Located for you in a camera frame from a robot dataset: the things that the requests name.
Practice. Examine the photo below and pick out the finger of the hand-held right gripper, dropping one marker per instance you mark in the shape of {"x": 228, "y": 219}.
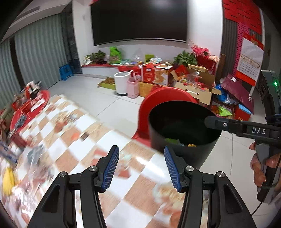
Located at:
{"x": 224, "y": 125}

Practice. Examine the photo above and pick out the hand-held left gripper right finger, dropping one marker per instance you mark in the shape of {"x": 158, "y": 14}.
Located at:
{"x": 172, "y": 168}

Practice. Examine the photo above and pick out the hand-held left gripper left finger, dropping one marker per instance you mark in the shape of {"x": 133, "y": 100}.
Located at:
{"x": 110, "y": 168}

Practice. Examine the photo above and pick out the bright green wrapper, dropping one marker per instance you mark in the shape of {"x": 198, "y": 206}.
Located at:
{"x": 172, "y": 140}

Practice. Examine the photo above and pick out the black round bin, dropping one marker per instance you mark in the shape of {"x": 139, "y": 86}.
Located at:
{"x": 158, "y": 131}

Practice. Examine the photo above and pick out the person's right hand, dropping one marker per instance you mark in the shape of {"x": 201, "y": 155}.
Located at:
{"x": 259, "y": 175}

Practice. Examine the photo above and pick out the red gift box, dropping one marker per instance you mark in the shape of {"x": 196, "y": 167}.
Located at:
{"x": 241, "y": 113}

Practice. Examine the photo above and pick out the checkered printed tablecloth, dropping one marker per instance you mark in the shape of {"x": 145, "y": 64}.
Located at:
{"x": 136, "y": 157}

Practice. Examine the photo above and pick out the blue plastic bag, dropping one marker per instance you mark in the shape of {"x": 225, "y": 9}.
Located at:
{"x": 224, "y": 94}

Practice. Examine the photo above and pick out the yellow scrap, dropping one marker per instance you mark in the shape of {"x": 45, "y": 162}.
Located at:
{"x": 192, "y": 145}

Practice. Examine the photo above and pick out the maroon gift bag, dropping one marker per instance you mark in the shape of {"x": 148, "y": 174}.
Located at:
{"x": 237, "y": 94}

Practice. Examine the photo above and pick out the open cardboard box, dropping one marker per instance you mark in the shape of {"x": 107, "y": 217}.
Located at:
{"x": 202, "y": 94}

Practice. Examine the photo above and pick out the pink paper cutout hanging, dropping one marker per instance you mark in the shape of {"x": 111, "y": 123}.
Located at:
{"x": 240, "y": 48}

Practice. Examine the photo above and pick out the red gift bag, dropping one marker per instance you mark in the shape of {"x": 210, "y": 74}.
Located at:
{"x": 206, "y": 64}

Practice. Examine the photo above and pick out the red plastic stool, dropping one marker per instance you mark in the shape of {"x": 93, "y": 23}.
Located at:
{"x": 149, "y": 105}

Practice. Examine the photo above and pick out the potted green plant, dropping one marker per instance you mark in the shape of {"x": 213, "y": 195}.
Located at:
{"x": 97, "y": 56}
{"x": 184, "y": 58}

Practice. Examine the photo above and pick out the pink artificial flowers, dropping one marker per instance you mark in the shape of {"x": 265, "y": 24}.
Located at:
{"x": 202, "y": 50}

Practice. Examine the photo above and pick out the golden patterned box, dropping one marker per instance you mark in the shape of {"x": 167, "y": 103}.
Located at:
{"x": 147, "y": 89}

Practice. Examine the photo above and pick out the pink bag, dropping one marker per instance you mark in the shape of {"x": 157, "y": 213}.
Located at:
{"x": 133, "y": 87}

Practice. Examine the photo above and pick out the white cylindrical bin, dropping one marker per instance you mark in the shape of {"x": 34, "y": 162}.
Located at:
{"x": 121, "y": 84}

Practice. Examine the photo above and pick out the cardboard fruit tray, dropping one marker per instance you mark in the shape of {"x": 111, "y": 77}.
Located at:
{"x": 107, "y": 82}

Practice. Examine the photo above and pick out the red round table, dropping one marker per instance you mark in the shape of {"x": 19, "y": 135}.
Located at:
{"x": 33, "y": 109}

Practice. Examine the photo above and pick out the small green box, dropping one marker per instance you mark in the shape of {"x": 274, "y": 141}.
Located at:
{"x": 148, "y": 58}

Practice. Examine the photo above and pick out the blue white patterned cloth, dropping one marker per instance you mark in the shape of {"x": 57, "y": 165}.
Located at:
{"x": 21, "y": 121}

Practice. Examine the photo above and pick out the yellow crumpled bag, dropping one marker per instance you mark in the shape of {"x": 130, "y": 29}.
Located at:
{"x": 8, "y": 179}

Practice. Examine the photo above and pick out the blue plastic stool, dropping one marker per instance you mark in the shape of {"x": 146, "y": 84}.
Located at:
{"x": 65, "y": 71}

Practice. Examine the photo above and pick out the clear plastic bag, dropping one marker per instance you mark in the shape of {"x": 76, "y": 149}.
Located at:
{"x": 137, "y": 56}

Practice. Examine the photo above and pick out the white printed box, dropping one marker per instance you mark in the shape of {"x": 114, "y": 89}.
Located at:
{"x": 88, "y": 59}

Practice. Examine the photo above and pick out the green snack bag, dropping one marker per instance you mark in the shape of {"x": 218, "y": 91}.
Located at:
{"x": 115, "y": 56}

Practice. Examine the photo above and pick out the large black television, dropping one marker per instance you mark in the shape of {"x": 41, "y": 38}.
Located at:
{"x": 140, "y": 22}

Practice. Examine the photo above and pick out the dark glass cabinet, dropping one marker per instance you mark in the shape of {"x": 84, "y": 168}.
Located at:
{"x": 70, "y": 39}

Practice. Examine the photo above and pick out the grey-green curtain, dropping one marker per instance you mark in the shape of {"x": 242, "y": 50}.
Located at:
{"x": 39, "y": 48}
{"x": 6, "y": 72}

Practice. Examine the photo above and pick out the wall calendar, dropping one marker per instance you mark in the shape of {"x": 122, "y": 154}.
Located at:
{"x": 251, "y": 59}

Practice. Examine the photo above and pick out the red paper wall decoration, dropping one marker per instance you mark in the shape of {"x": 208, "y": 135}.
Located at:
{"x": 241, "y": 13}

